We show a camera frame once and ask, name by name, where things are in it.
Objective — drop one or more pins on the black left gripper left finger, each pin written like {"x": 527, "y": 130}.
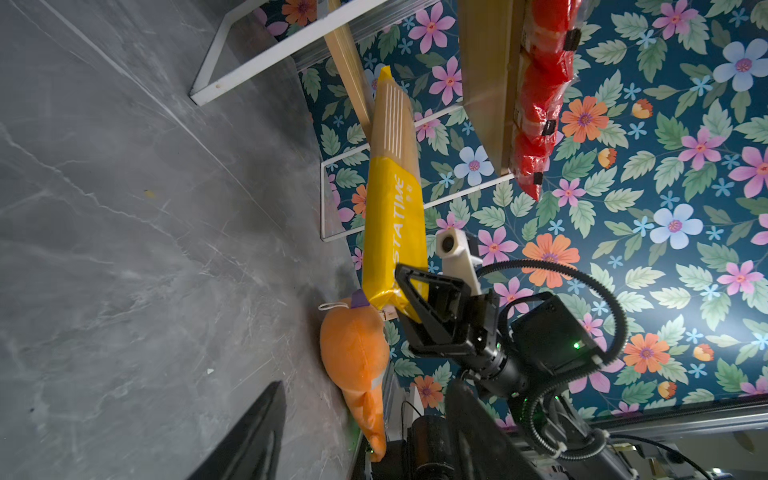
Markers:
{"x": 251, "y": 449}

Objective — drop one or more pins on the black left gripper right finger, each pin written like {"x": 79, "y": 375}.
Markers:
{"x": 481, "y": 450}

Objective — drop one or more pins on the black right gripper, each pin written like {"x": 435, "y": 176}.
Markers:
{"x": 449, "y": 322}

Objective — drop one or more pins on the yellow pasta bag top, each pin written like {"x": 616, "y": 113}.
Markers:
{"x": 395, "y": 230}

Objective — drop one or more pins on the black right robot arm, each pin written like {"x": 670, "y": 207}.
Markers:
{"x": 528, "y": 362}

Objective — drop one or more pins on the wooden two-tier shelf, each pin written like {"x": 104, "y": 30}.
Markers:
{"x": 339, "y": 48}

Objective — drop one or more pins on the orange shark plush toy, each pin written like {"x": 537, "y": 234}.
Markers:
{"x": 355, "y": 355}

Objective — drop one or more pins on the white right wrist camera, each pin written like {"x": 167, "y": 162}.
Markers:
{"x": 460, "y": 257}

